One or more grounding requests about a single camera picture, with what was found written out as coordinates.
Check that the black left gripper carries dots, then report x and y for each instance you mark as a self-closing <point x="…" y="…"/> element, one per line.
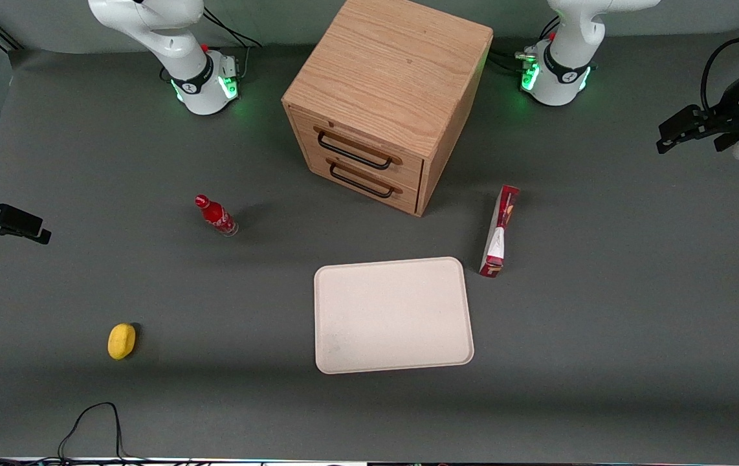
<point x="728" y="106"/>

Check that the red cookie box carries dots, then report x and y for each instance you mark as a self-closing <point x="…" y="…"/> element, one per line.
<point x="499" y="233"/>

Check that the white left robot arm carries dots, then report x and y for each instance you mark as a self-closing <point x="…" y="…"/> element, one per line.
<point x="563" y="77"/>

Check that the beige plastic tray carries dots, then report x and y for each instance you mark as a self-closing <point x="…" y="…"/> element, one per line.
<point x="392" y="317"/>

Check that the yellow lemon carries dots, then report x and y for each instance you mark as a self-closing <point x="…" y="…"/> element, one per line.
<point x="121" y="341"/>

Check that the red soda bottle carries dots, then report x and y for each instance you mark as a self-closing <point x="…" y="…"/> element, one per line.
<point x="217" y="217"/>

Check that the wooden drawer front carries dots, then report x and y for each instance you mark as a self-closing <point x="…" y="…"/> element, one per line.
<point x="408" y="169"/>
<point x="402" y="202"/>

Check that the wooden drawer cabinet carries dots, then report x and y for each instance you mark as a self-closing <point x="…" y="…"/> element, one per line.
<point x="389" y="71"/>

